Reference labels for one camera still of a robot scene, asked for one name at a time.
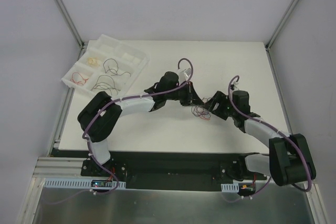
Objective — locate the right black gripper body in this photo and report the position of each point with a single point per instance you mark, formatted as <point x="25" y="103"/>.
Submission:
<point x="218" y="104"/>

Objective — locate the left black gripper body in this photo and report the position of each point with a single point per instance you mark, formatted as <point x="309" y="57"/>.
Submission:
<point x="189" y="93"/>

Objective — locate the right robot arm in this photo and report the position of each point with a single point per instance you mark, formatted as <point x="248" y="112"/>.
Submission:
<point x="288" y="162"/>

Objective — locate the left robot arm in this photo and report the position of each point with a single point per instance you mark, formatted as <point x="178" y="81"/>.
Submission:
<point x="101" y="114"/>

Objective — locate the white foam compartment tray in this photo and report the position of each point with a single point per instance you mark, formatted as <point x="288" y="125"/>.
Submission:
<point x="107" y="65"/>

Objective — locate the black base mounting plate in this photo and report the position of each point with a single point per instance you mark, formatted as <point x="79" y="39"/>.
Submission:
<point x="173" y="171"/>

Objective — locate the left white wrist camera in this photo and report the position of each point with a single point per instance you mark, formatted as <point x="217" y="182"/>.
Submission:
<point x="183" y="74"/>

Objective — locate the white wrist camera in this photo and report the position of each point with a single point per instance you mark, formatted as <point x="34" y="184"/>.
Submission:
<point x="234" y="86"/>
<point x="183" y="74"/>

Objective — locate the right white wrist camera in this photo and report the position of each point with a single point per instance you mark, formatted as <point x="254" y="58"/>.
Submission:
<point x="234" y="86"/>

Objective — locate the right white cable duct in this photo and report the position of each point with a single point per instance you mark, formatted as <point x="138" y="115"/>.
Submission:
<point x="230" y="188"/>

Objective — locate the white cable duct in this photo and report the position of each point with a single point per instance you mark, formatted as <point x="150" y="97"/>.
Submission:
<point x="72" y="183"/>
<point x="230" y="188"/>

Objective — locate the right aluminium corner post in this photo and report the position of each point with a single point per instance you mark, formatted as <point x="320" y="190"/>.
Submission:
<point x="284" y="19"/>

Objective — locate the left white cable duct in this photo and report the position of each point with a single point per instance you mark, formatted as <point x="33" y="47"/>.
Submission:
<point x="72" y="183"/>

